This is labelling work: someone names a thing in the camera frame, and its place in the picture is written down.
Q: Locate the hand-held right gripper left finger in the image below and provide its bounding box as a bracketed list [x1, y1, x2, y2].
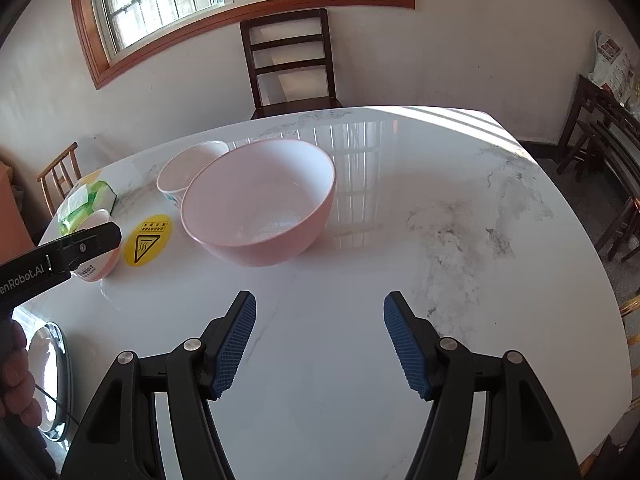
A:
[60, 290, 258, 480]

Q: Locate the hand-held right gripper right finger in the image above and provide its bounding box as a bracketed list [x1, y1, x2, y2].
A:
[383, 290, 583, 480]

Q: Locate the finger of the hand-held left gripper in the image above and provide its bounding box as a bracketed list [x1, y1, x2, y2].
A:
[36, 221, 123, 277]

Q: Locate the white ribbed bowl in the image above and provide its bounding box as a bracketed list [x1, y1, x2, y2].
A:
[70, 208, 122, 282]

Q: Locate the pink bowl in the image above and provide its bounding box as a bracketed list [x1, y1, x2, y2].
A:
[180, 139, 337, 267]

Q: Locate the large blue floral plate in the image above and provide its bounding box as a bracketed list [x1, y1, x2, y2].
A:
[30, 321, 74, 442]

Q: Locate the white bowl with blue cartoon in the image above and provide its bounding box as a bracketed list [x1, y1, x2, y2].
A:
[156, 141, 230, 207]

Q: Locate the person's left hand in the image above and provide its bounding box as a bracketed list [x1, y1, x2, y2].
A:
[0, 319, 44, 429]

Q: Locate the green tissue pack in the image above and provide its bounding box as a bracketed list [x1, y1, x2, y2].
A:
[56, 180, 118, 236]

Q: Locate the round yellow warning sticker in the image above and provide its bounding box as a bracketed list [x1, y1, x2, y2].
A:
[123, 214, 172, 267]

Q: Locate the light wooden chair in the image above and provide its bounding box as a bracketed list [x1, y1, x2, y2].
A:
[37, 142, 82, 216]
[619, 294, 640, 411]

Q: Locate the wooden framed window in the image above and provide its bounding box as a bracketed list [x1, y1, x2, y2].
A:
[69, 0, 416, 90]

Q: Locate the dark wooden chair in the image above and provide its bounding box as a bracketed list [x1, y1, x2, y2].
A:
[240, 8, 344, 120]

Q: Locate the dark carved wooden furniture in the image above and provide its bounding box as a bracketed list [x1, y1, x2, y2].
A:
[556, 75, 640, 262]

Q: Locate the white printed plastic bag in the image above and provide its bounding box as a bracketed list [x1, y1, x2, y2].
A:
[590, 30, 637, 103]

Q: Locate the thin black cable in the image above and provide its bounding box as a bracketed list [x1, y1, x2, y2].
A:
[32, 384, 81, 426]

